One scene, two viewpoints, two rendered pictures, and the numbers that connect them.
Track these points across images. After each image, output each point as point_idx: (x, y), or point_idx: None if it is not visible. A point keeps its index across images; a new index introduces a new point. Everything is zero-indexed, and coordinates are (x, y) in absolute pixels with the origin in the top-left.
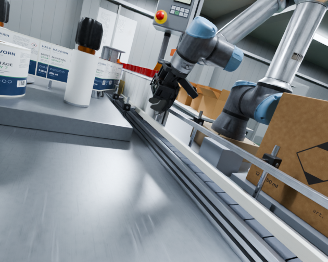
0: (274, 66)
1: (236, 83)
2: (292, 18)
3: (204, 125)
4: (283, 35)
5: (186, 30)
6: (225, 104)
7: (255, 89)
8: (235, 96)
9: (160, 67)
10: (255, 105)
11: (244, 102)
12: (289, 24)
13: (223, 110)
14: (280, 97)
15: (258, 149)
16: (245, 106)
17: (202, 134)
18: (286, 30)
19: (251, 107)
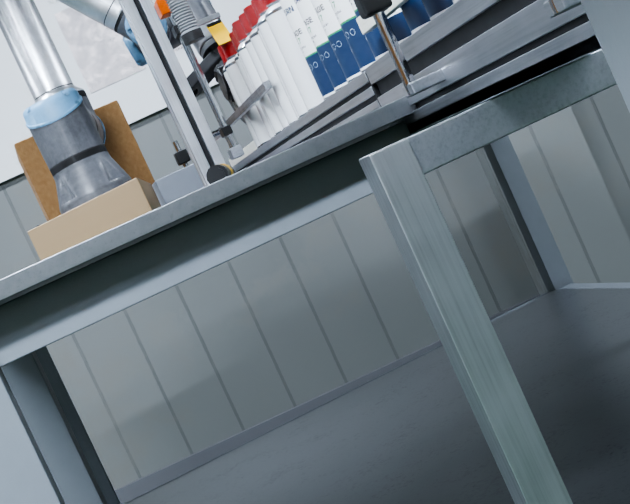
0: (65, 67)
1: (78, 93)
2: (33, 0)
3: (143, 180)
4: (39, 21)
5: (209, 0)
6: (98, 136)
7: (87, 102)
8: (92, 118)
9: (214, 33)
10: (102, 127)
11: (98, 124)
12: (35, 6)
13: (105, 149)
14: (119, 106)
15: (150, 172)
16: (100, 131)
17: (153, 200)
18: (39, 15)
19: (102, 131)
